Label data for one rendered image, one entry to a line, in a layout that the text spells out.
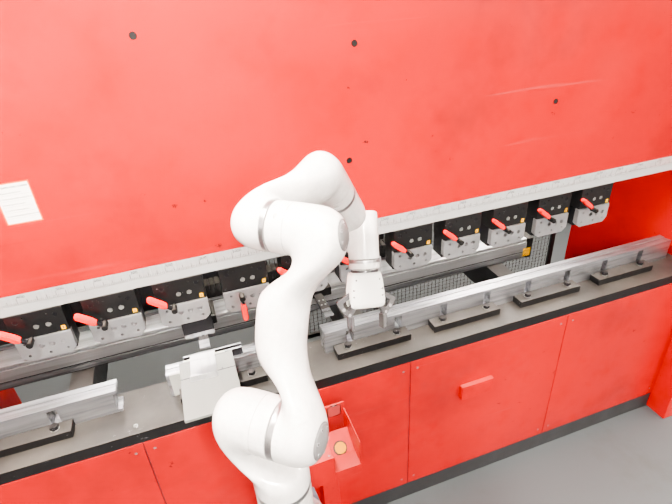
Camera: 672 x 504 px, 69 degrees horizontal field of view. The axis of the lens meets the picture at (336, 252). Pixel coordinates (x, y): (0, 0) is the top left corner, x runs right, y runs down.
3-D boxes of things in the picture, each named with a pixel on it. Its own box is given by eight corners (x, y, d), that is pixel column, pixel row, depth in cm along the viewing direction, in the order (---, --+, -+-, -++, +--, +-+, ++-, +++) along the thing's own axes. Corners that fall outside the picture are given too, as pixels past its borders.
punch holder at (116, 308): (96, 345, 149) (79, 301, 141) (98, 329, 156) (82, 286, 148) (147, 333, 153) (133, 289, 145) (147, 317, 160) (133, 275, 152)
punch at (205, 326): (185, 341, 163) (179, 318, 159) (185, 337, 165) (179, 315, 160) (215, 333, 166) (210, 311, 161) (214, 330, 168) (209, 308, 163)
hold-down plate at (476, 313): (434, 333, 191) (434, 327, 189) (427, 325, 195) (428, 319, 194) (499, 314, 199) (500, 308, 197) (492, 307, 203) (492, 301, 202)
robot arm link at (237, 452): (295, 518, 97) (282, 438, 85) (217, 490, 104) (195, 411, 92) (319, 468, 107) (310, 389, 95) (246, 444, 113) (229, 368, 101)
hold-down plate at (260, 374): (182, 405, 166) (180, 399, 164) (181, 394, 170) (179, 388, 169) (268, 381, 174) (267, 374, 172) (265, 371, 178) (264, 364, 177)
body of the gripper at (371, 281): (376, 264, 138) (378, 303, 139) (342, 267, 135) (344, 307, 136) (387, 266, 131) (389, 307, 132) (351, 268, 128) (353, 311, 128)
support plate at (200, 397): (185, 423, 144) (184, 421, 144) (179, 366, 166) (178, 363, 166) (245, 405, 149) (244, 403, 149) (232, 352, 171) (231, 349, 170)
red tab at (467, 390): (461, 400, 203) (462, 388, 199) (458, 397, 204) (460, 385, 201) (492, 390, 206) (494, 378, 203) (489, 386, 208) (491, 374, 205)
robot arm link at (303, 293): (263, 435, 103) (334, 456, 98) (231, 462, 92) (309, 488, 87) (283, 199, 97) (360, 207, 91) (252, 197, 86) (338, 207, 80)
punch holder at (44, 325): (24, 363, 144) (1, 319, 136) (29, 345, 151) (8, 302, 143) (78, 350, 148) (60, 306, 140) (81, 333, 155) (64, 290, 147)
